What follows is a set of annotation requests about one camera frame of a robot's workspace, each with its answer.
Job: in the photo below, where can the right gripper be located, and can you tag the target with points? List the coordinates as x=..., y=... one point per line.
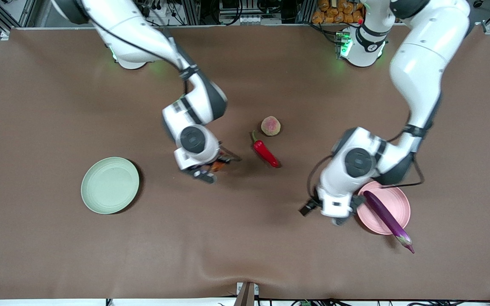
x=226, y=158

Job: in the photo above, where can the red apple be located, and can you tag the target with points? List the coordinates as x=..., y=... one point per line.
x=217, y=166

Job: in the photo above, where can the long purple eggplant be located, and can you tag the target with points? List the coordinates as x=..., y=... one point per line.
x=387, y=219

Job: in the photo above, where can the red chili pepper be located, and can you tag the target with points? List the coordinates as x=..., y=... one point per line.
x=264, y=151

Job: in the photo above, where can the yellow-pink peach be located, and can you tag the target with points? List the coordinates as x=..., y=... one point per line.
x=271, y=126

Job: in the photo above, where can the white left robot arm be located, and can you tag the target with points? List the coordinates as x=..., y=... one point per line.
x=423, y=63

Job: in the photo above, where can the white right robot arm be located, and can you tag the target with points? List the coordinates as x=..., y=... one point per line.
x=134, y=34

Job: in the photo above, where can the pink round plate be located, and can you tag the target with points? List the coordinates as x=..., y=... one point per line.
x=398, y=199

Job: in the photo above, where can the brown table cloth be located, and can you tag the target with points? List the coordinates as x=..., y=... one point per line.
x=211, y=233

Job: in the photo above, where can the green connector plug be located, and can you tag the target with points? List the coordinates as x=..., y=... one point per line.
x=305, y=303

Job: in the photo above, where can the light green round plate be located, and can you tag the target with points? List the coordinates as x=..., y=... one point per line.
x=109, y=185

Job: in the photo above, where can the white power strip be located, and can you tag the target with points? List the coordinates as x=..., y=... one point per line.
x=156, y=6

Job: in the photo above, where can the pile of orange packets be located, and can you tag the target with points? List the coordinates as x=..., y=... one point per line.
x=334, y=15

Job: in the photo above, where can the metal table clamp bracket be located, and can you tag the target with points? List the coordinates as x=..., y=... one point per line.
x=247, y=297

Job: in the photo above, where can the aluminium frame post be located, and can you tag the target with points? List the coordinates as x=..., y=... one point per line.
x=192, y=12
x=306, y=10

